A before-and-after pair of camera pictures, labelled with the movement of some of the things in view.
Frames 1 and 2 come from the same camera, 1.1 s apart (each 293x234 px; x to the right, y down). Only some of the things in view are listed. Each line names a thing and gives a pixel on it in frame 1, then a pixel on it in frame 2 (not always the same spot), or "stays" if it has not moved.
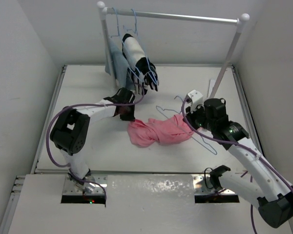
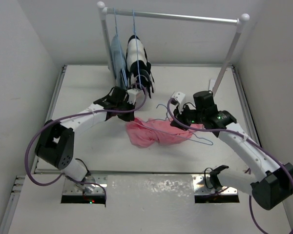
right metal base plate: x=202 y=185 stays
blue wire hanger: x=199 y=139 → x=177 y=136
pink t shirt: x=158 y=132 stays
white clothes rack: x=242 y=19 stays
